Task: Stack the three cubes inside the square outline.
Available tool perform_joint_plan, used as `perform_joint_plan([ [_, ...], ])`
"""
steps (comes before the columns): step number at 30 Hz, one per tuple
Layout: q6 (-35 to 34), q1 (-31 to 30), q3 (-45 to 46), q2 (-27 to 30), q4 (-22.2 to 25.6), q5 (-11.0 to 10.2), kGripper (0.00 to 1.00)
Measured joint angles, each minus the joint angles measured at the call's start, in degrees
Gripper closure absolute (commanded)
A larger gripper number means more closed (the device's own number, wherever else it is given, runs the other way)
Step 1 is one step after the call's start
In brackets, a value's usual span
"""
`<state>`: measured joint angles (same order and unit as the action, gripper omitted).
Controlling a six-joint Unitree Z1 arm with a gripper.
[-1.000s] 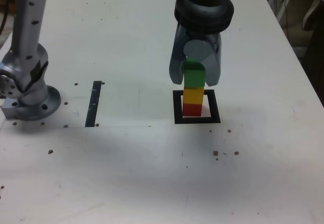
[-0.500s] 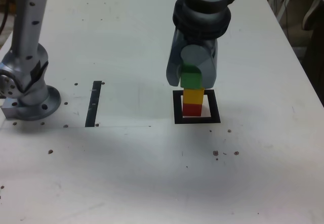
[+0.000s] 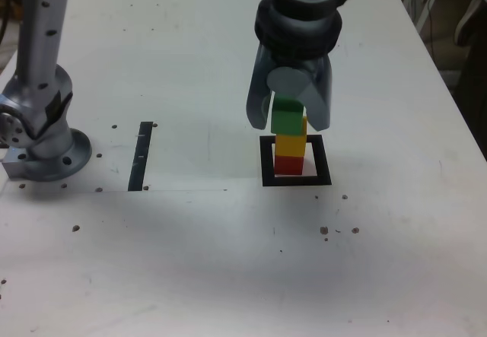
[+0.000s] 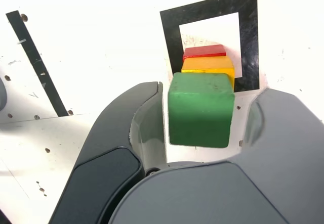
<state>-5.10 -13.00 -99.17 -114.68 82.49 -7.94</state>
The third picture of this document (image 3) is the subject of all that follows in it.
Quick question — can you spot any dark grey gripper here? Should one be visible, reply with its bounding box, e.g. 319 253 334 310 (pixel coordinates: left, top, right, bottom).
246 43 335 133

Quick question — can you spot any green cube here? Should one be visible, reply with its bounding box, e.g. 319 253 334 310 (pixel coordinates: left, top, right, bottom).
270 95 305 136

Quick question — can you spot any yellow cube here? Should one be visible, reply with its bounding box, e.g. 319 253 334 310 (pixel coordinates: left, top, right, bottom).
274 116 308 159

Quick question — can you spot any red cube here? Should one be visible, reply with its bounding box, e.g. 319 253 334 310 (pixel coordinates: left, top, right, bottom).
273 154 304 176

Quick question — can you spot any black tape square outline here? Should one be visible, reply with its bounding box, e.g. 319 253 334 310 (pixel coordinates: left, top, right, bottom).
259 134 333 188

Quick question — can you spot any black tape strip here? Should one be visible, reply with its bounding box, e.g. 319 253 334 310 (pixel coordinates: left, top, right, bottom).
127 121 153 192

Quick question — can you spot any pale curved furniture part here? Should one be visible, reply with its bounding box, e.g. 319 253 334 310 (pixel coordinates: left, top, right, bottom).
455 0 487 47

